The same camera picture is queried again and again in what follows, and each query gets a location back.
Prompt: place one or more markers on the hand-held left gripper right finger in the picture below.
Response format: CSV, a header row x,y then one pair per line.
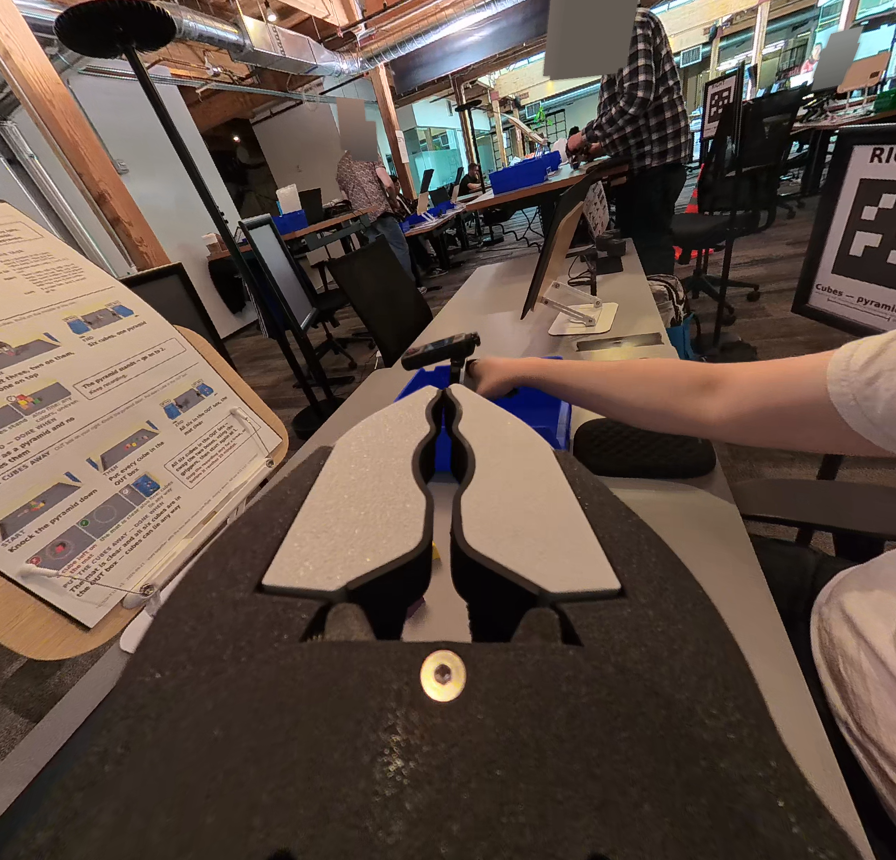
x,y
532,517

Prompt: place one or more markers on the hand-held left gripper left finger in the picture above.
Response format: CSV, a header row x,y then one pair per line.
x,y
350,510

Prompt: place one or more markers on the blue plastic bin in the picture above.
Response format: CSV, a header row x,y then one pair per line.
x,y
539,412

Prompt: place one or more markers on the person's right forearm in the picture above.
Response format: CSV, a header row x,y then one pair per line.
x,y
700,398

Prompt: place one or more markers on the person's right hand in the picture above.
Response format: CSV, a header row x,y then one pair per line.
x,y
497,377

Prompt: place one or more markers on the black padded wrist rest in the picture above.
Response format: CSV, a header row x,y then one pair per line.
x,y
644,447

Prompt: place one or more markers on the grey display screen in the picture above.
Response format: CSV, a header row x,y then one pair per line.
x,y
283,272

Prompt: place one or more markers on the blue storage bin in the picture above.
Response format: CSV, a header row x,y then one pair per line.
x,y
521,174

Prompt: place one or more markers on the small black desk box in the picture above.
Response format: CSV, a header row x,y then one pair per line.
x,y
610,251

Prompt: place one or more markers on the thin wooden column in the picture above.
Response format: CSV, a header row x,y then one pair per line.
x,y
388,125

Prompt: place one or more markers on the patterned backpack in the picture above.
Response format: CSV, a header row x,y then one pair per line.
x,y
668,300

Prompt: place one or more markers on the printed instruction sheet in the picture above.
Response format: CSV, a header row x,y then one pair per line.
x,y
105,419

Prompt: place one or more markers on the dark display panel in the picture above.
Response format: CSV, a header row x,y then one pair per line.
x,y
175,300

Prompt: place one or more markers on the person's dark office chair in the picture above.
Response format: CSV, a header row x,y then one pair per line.
x,y
812,506

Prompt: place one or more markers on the orange traffic cone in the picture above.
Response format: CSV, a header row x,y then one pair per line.
x,y
694,191

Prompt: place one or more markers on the person's pale clothing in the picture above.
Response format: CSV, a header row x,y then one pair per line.
x,y
861,664

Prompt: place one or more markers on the small framed marker sign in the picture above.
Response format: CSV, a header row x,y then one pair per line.
x,y
721,100

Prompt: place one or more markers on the black mesh office chair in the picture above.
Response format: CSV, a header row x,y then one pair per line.
x,y
763,153

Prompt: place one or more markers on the large framed marker sign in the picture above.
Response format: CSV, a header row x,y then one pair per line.
x,y
854,244

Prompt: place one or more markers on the wooden support column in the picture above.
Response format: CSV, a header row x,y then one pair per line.
x,y
70,139

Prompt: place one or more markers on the green storage bin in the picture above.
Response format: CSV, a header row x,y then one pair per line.
x,y
885,100

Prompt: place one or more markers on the round silver ceiling duct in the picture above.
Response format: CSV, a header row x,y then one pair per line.
x,y
210,30

